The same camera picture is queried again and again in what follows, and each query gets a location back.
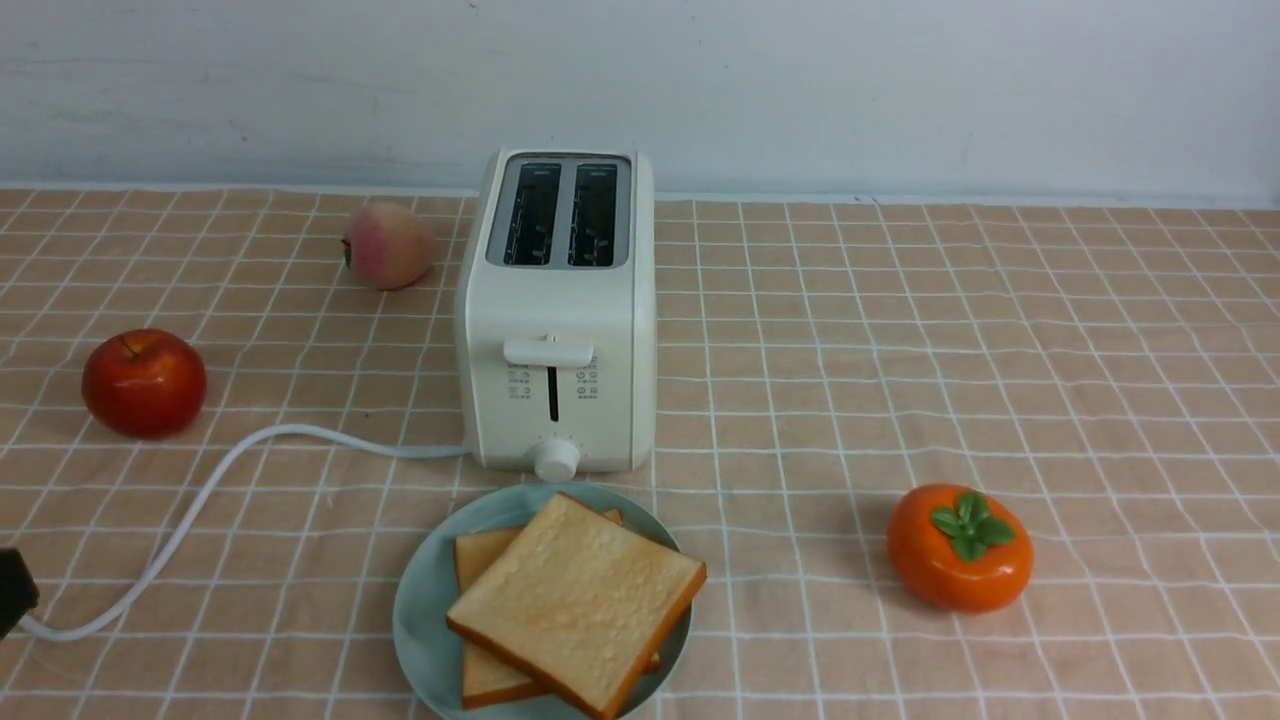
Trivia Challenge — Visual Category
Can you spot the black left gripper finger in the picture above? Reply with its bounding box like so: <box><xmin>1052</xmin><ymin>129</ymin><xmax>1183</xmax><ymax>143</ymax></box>
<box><xmin>0</xmin><ymin>547</ymin><xmax>38</xmax><ymax>639</ymax></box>

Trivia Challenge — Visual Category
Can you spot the toasted bread slice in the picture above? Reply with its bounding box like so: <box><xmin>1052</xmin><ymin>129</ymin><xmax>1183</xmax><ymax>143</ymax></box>
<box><xmin>445</xmin><ymin>491</ymin><xmax>708</xmax><ymax>720</ymax></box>
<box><xmin>454</xmin><ymin>509</ymin><xmax>663</xmax><ymax>711</ymax></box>

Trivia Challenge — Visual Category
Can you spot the red apple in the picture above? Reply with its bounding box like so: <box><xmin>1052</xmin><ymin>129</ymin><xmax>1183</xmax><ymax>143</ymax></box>
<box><xmin>81</xmin><ymin>327</ymin><xmax>209</xmax><ymax>439</ymax></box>

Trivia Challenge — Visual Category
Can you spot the light green round plate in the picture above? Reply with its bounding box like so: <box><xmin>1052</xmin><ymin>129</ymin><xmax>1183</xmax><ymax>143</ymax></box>
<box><xmin>392</xmin><ymin>483</ymin><xmax>707</xmax><ymax>719</ymax></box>

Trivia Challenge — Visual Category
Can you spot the pink peach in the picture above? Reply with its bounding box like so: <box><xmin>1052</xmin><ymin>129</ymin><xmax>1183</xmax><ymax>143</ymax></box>
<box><xmin>340</xmin><ymin>202</ymin><xmax>442</xmax><ymax>291</ymax></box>

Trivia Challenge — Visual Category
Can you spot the white two-slot toaster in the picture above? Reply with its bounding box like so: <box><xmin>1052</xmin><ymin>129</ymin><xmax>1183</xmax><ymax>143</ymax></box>
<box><xmin>453</xmin><ymin>149</ymin><xmax>657</xmax><ymax>482</ymax></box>

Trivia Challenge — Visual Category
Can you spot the orange persimmon with green leaves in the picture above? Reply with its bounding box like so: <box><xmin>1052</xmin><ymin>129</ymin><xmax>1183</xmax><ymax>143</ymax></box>
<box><xmin>886</xmin><ymin>483</ymin><xmax>1036</xmax><ymax>614</ymax></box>

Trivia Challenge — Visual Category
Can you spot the checkered peach tablecloth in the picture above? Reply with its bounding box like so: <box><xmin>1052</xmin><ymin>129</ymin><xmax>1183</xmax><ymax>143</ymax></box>
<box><xmin>1</xmin><ymin>190</ymin><xmax>1279</xmax><ymax>719</ymax></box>

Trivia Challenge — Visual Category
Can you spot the white toaster power cord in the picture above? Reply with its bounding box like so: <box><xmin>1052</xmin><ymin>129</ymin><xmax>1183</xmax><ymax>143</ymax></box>
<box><xmin>15</xmin><ymin>423</ymin><xmax>468</xmax><ymax>642</ymax></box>

